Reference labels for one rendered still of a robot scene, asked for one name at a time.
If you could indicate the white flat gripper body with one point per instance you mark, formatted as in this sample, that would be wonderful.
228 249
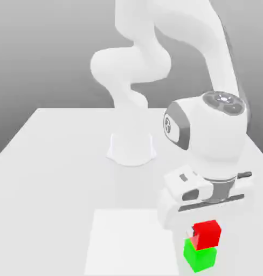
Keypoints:
209 213

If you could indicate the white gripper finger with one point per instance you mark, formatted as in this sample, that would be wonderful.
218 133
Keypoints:
191 236

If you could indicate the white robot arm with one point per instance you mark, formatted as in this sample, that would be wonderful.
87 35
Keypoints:
217 138

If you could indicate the small red cube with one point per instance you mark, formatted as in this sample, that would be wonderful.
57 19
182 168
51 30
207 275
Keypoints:
208 235

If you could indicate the small green cube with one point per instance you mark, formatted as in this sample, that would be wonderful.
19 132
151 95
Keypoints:
199 258

